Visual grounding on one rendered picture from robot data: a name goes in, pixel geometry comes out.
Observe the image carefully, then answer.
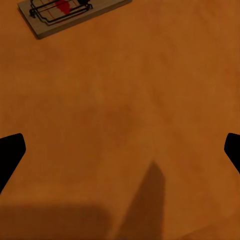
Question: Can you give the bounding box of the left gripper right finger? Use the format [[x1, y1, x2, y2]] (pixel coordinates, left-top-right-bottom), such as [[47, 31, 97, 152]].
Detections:
[[224, 132, 240, 173]]

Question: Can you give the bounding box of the mousetrap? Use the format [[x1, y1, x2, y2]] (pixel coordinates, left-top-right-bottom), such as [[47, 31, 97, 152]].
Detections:
[[17, 0, 132, 40]]

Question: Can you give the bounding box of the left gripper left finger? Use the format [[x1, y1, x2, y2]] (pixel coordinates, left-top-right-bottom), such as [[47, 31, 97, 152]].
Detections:
[[0, 133, 26, 193]]

